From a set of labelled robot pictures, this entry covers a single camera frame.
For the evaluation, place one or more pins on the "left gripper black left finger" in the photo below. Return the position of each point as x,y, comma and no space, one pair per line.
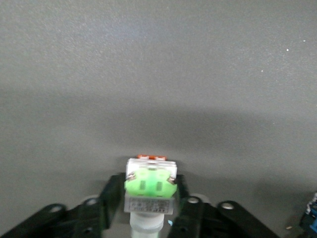
109,198

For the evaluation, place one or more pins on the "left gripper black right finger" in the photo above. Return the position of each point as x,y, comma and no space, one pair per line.
193,215

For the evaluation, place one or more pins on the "green white push button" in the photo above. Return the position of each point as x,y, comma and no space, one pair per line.
148,186

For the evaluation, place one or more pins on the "red mushroom push button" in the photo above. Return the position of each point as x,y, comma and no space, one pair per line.
312,218

